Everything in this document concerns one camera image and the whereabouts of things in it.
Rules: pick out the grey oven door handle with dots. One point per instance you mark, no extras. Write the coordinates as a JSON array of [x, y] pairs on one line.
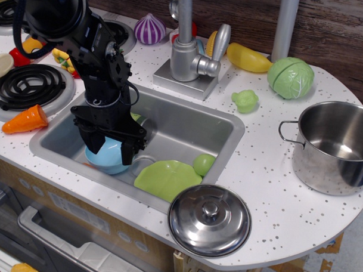
[[81, 257]]

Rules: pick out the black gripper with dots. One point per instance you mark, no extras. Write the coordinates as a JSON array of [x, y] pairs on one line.
[[95, 124]]

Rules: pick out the grey vertical pole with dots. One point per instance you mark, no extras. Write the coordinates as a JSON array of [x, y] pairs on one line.
[[284, 29]]

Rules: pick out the yellow toy squash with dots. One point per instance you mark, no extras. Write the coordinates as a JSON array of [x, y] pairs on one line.
[[247, 59]]

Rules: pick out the yellow toy corn cob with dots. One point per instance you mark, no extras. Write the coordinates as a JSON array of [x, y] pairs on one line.
[[211, 43]]

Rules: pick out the black stove burner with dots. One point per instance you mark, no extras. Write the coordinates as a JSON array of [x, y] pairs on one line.
[[123, 34], [49, 86], [7, 9]]

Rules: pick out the light blue toy bowl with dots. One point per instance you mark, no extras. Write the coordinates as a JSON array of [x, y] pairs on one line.
[[108, 159]]

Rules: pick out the red toy chili pepper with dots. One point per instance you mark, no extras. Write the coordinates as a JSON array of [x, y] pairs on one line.
[[75, 75]]

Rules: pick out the green toy pea can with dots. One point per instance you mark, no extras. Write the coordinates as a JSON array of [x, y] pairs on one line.
[[139, 119]]

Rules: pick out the back right black stove burner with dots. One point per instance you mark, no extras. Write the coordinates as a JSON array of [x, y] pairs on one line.
[[123, 34]]

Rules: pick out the red toy behind faucet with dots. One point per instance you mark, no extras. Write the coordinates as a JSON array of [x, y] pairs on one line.
[[175, 33]]

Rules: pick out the green toy plate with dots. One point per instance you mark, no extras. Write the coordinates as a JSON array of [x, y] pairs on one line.
[[167, 178]]

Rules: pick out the front black stove burner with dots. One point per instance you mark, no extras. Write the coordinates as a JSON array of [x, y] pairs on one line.
[[49, 86]]

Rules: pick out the back left black stove burner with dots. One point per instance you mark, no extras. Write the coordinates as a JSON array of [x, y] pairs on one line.
[[7, 9]]

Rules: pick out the purple striped toy onion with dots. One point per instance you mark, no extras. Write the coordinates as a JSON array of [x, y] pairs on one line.
[[150, 30]]

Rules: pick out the green toy ball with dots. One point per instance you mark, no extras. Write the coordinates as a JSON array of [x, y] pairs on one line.
[[203, 163]]

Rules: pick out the grey toy sink basin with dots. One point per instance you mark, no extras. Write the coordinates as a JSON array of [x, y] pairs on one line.
[[180, 130]]

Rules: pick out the orange toy carrot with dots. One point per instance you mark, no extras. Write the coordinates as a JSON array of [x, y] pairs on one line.
[[27, 120]]

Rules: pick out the green toy cabbage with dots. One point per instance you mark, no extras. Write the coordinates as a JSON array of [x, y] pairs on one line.
[[290, 77]]

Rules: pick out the green toy broccoli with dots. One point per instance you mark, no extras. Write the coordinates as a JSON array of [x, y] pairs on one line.
[[245, 100]]

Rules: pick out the yellow toy bell pepper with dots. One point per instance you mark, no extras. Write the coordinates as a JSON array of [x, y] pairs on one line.
[[63, 59]]

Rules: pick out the silver toy faucet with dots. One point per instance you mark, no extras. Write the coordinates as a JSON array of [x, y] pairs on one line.
[[187, 71]]

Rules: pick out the stainless steel pot lid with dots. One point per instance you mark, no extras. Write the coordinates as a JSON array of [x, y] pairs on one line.
[[209, 220]]

